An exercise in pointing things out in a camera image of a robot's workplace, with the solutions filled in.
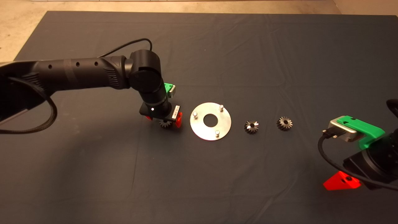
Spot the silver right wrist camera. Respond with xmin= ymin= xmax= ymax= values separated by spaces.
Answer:
xmin=329 ymin=120 xmax=364 ymax=143

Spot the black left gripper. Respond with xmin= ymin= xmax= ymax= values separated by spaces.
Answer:
xmin=139 ymin=103 xmax=183 ymax=128

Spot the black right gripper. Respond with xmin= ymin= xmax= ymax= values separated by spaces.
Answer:
xmin=323 ymin=149 xmax=384 ymax=191

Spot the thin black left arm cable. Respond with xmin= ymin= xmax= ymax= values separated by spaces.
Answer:
xmin=97 ymin=38 xmax=153 ymax=58

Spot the round metal carrier plate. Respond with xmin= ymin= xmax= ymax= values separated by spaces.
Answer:
xmin=190 ymin=102 xmax=232 ymax=141

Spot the dark grey table cloth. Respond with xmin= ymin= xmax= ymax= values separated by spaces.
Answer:
xmin=0 ymin=11 xmax=398 ymax=224

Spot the green right camera mount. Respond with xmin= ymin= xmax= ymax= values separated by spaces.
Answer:
xmin=337 ymin=115 xmax=385 ymax=150

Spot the braided black left arm cable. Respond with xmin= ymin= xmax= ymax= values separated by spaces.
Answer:
xmin=0 ymin=76 xmax=58 ymax=135

